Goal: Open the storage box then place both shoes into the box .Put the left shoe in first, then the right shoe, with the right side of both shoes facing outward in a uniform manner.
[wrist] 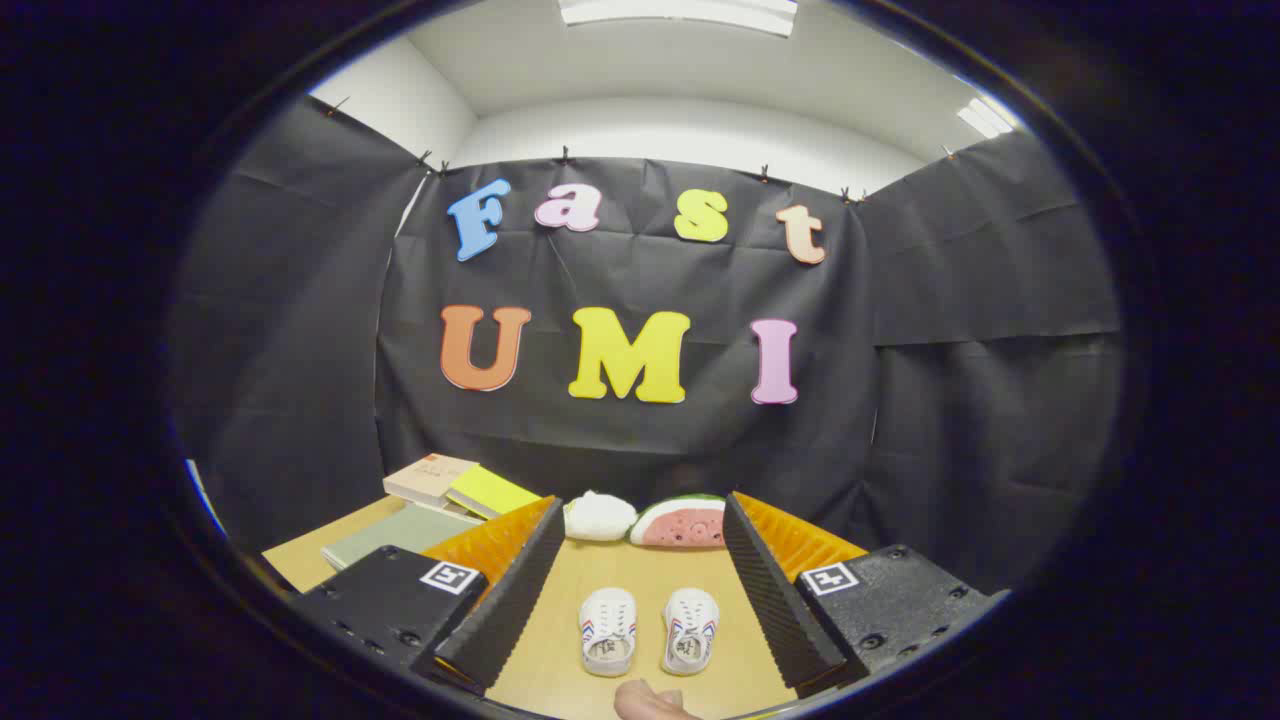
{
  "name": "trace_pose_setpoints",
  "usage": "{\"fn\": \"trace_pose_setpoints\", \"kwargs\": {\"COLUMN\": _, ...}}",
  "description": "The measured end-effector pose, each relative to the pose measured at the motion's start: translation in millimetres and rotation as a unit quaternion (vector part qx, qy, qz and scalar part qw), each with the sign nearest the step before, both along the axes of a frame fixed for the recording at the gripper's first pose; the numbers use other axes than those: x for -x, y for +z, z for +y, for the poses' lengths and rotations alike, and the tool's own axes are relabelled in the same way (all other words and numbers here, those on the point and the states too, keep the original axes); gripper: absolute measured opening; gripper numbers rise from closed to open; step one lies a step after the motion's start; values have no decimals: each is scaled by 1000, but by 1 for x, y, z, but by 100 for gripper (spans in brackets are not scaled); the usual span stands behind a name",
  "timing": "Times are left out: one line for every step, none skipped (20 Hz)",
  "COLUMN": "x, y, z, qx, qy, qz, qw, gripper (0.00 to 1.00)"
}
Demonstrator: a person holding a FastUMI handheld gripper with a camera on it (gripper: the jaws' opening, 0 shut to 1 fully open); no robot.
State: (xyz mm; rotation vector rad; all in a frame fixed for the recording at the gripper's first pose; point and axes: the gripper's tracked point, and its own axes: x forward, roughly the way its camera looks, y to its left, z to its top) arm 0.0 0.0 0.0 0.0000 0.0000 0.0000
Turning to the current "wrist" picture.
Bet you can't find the yellow book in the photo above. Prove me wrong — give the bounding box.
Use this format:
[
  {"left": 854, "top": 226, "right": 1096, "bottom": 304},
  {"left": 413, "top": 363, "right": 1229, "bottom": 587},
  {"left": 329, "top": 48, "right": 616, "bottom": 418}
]
[{"left": 445, "top": 465, "right": 543, "bottom": 521}]

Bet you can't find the white shoe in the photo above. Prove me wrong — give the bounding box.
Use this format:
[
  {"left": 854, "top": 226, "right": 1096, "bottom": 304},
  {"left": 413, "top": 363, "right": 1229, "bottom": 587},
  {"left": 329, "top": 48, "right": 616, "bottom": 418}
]
[
  {"left": 661, "top": 587, "right": 721, "bottom": 677},
  {"left": 580, "top": 587, "right": 639, "bottom": 678}
]

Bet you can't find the long ceiling light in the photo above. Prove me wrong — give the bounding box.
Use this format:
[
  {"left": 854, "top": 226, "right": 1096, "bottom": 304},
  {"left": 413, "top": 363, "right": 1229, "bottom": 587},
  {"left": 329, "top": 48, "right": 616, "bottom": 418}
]
[{"left": 557, "top": 0, "right": 799, "bottom": 39}]

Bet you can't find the white plush toy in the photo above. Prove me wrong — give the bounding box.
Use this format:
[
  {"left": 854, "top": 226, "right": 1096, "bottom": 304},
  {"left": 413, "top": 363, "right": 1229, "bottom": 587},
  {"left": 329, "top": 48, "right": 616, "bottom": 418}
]
[{"left": 563, "top": 490, "right": 638, "bottom": 543}]

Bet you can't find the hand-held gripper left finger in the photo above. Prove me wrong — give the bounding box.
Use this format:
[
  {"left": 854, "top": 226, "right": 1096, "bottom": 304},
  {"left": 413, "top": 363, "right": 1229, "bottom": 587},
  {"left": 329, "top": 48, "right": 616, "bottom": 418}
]
[{"left": 290, "top": 494, "right": 567, "bottom": 698}]

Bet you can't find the green fabric storage box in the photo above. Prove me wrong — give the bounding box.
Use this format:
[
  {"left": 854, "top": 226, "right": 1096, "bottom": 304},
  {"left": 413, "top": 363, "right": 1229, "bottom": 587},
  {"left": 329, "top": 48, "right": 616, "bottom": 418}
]
[{"left": 322, "top": 502, "right": 486, "bottom": 573}]

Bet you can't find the watermelon slice plush toy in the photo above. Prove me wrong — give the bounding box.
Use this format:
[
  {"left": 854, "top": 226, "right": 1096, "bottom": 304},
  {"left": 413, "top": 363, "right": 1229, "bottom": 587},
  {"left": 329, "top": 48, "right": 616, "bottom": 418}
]
[{"left": 628, "top": 494, "right": 728, "bottom": 549}]

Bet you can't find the small ceiling light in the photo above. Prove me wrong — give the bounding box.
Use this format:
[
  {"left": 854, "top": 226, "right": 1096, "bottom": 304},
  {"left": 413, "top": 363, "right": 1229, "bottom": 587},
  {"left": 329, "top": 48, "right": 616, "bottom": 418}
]
[{"left": 955, "top": 95, "right": 1021, "bottom": 141}]

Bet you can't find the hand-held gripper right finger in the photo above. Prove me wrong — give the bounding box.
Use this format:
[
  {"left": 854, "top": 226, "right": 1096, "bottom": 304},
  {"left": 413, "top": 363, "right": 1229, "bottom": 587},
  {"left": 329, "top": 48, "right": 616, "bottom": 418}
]
[{"left": 722, "top": 490, "right": 1011, "bottom": 699}]

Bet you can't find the tan book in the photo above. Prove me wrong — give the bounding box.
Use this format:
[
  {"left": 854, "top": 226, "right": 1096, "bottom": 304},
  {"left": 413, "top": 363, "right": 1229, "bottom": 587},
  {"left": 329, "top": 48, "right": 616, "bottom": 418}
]
[{"left": 383, "top": 453, "right": 481, "bottom": 509}]

